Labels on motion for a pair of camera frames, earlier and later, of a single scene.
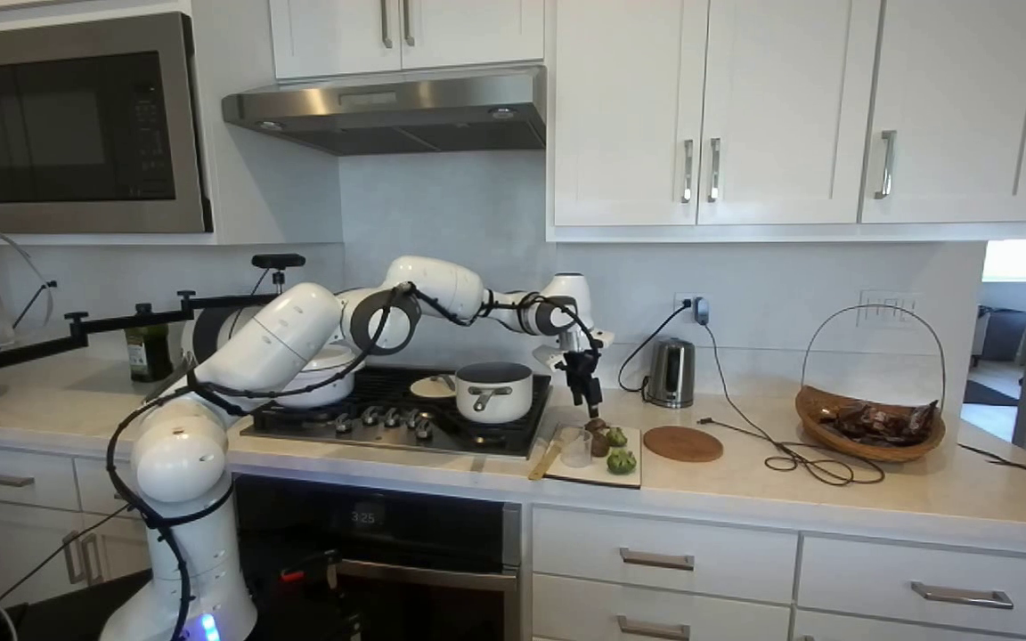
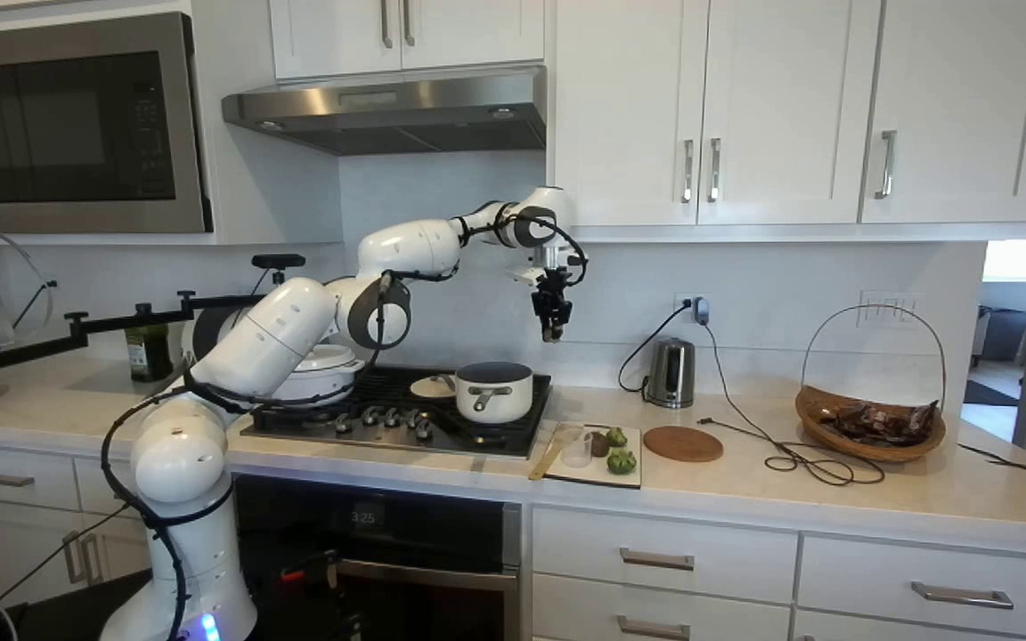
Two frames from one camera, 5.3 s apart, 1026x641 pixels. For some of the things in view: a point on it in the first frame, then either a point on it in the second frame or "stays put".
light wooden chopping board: [571, 458] stays put
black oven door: [357, 559] stays put
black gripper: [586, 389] → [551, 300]
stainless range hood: [462, 113] stays put
